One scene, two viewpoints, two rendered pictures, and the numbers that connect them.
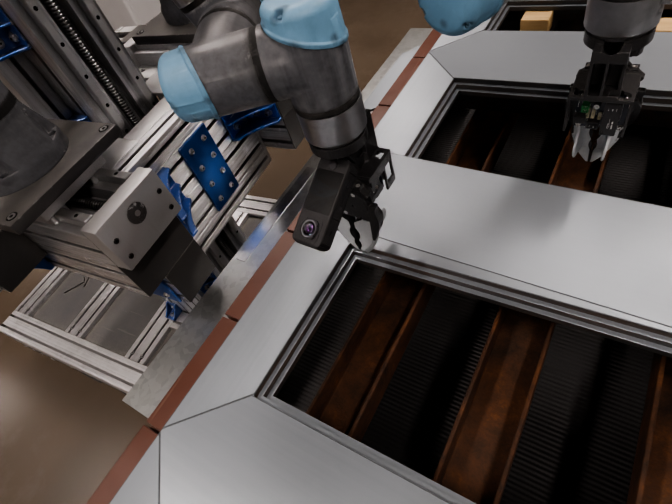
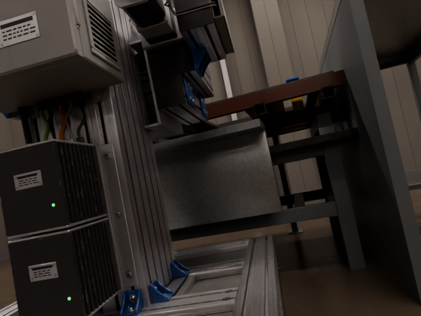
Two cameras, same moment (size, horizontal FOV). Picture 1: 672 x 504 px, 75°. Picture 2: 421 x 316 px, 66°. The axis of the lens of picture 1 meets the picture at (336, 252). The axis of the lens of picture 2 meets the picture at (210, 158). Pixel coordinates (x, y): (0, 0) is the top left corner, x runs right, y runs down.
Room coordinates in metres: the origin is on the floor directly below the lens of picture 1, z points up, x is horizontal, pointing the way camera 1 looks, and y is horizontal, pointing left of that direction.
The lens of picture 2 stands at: (1.28, 1.37, 0.49)
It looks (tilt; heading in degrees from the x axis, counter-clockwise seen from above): 4 degrees up; 237
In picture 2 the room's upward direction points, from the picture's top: 11 degrees counter-clockwise
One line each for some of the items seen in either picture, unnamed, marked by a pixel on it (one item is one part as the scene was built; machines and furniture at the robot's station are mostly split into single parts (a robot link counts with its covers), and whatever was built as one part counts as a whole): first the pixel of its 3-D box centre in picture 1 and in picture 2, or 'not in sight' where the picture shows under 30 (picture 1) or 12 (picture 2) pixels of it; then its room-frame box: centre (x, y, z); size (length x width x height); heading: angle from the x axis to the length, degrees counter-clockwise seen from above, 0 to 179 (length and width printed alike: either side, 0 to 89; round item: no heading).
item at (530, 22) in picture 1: (536, 23); not in sight; (0.91, -0.63, 0.79); 0.06 x 0.05 x 0.04; 43
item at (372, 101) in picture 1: (409, 79); not in sight; (1.04, -0.36, 0.70); 0.39 x 0.12 x 0.04; 133
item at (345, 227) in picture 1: (356, 220); not in sight; (0.45, -0.05, 0.88); 0.06 x 0.03 x 0.09; 133
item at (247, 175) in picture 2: not in sight; (138, 197); (0.77, -0.13, 0.48); 1.30 x 0.04 x 0.35; 133
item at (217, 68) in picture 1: (222, 69); not in sight; (0.48, 0.04, 1.15); 0.11 x 0.11 x 0.08; 76
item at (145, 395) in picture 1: (340, 175); (122, 158); (0.82, -0.08, 0.67); 1.30 x 0.20 x 0.03; 133
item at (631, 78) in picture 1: (607, 77); not in sight; (0.42, -0.39, 0.99); 0.09 x 0.08 x 0.12; 133
